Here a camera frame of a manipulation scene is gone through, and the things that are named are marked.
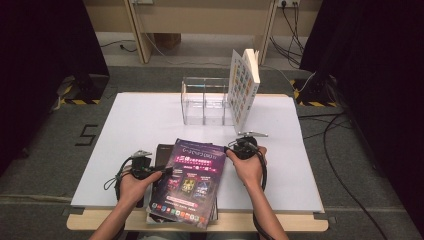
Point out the purple magazine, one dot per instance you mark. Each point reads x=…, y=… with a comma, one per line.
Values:
x=190, y=180

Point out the white wall socket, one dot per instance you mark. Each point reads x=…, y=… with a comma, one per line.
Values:
x=289, y=2

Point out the yellow black hazard tape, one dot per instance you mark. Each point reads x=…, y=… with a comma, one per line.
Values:
x=80, y=101
x=316, y=104

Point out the white power strip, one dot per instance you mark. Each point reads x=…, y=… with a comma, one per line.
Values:
x=142, y=1

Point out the person's left hand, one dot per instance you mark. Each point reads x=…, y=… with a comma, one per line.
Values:
x=136, y=191

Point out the beige wooden desk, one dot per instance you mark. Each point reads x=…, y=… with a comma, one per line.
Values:
x=206, y=20

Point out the brown cardboard box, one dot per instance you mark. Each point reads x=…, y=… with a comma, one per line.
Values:
x=166, y=40

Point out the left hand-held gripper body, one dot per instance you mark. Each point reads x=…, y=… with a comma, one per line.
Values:
x=141, y=166

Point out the dark magazine with portrait back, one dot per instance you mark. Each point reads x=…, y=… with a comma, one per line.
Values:
x=165, y=153

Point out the black tape floor mark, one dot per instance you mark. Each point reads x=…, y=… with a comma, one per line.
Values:
x=87, y=135

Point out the black curtain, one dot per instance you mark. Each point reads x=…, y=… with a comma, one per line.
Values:
x=40, y=66
x=383, y=66

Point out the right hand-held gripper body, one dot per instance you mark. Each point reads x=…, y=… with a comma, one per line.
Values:
x=245, y=148

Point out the clear acrylic book rack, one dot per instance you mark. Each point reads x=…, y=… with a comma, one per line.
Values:
x=200, y=106

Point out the person's right hand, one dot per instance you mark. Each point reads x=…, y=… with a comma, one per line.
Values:
x=248, y=171

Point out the thick white picture-grid book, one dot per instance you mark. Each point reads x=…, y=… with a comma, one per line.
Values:
x=243, y=86

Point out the black stand base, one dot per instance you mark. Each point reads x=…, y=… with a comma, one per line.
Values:
x=318, y=90
x=93, y=86

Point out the light wooden table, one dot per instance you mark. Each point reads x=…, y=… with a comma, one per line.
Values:
x=266, y=221

